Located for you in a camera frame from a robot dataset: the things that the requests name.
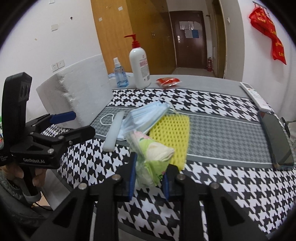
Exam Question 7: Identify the white remote control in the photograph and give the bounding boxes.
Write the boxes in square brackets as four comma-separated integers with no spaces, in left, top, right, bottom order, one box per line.
[240,82,271,113]

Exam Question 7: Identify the person's left hand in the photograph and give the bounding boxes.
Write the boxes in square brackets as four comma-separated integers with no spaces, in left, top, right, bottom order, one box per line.
[1,164,47,188]

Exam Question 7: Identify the wall socket pair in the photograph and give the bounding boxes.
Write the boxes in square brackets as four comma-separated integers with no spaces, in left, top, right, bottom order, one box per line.
[51,60,65,72]

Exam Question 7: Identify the wooden door frame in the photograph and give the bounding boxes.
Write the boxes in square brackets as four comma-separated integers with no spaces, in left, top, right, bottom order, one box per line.
[212,0,227,78]

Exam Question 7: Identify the red snack packet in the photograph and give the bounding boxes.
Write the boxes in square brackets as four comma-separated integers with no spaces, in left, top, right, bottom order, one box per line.
[156,77,181,88]

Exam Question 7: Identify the green tissue pack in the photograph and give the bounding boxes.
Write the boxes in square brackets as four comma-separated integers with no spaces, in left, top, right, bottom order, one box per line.
[125,130,175,188]

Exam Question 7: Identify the red hanging bags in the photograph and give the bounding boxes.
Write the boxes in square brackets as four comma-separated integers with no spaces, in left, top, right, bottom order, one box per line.
[249,6,287,65]

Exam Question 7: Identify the houndstooth table mat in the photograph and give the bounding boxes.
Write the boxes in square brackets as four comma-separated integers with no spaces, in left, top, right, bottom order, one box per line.
[55,88,295,235]

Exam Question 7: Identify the white styrofoam box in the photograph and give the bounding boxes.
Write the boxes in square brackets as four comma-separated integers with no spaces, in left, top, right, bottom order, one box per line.
[36,54,113,128]

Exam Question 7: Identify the blue spray bottle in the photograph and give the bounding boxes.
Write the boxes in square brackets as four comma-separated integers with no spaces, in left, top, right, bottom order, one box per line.
[113,57,129,88]

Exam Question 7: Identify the red fire extinguisher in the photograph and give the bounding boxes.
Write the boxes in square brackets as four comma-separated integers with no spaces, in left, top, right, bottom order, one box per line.
[207,57,213,72]

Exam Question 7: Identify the black smartphone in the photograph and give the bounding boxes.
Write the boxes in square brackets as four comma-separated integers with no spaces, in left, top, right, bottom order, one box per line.
[258,111,295,170]

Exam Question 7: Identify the wooden wardrobe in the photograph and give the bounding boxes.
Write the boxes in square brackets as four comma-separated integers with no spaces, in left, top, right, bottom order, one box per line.
[91,0,176,75]

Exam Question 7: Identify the white cable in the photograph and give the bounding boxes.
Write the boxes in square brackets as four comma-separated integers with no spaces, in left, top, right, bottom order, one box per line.
[99,112,115,127]

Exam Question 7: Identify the wall hook rack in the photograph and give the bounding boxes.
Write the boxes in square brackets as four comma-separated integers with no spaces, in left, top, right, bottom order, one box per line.
[252,1,268,11]

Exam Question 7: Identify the white wall switch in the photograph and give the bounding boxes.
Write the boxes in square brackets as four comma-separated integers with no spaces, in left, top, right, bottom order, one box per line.
[51,24,59,32]

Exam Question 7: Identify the blue face masks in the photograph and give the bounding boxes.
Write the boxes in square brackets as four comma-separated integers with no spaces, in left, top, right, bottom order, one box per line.
[117,100,171,140]

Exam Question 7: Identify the yellow foam net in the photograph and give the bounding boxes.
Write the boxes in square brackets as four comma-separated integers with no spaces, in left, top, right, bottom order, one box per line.
[149,113,190,171]

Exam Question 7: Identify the white red pump bottle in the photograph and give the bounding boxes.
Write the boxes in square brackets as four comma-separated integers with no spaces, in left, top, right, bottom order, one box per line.
[125,34,151,89]

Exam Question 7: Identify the dark brown door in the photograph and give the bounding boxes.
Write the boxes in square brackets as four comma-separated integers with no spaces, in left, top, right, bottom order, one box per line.
[170,11,207,69]

